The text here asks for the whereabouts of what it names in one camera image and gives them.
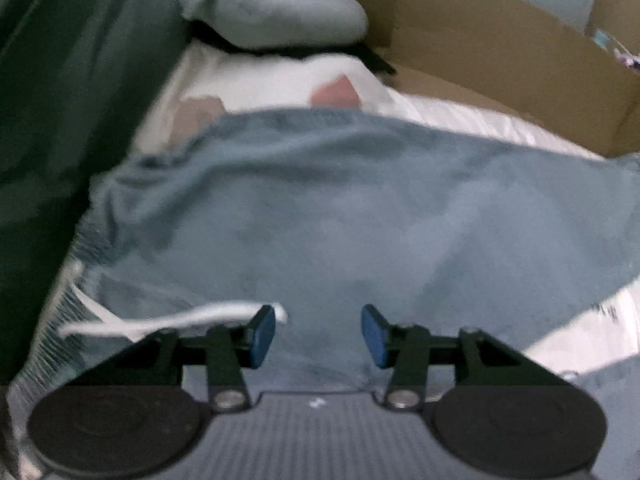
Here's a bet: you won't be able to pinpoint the dark green quilt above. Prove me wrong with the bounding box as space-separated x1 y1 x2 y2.
0 0 193 386

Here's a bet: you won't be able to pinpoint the grey neck pillow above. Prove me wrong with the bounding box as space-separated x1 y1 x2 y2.
177 0 370 52

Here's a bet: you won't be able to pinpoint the pink white plastic packet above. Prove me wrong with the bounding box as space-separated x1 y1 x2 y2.
612 42 640 73

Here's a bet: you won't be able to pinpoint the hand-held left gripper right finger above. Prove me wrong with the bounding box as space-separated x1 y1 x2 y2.
361 304 566 411

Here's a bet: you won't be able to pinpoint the blue denim pants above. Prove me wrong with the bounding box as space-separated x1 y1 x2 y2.
7 109 640 480

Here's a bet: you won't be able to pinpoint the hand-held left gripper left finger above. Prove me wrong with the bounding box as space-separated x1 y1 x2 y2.
82 304 277 413

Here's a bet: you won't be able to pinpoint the tall cardboard box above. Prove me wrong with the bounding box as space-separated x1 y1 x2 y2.
587 0 640 56

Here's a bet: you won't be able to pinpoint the flat cardboard sheet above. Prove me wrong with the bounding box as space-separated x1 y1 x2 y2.
280 0 640 158

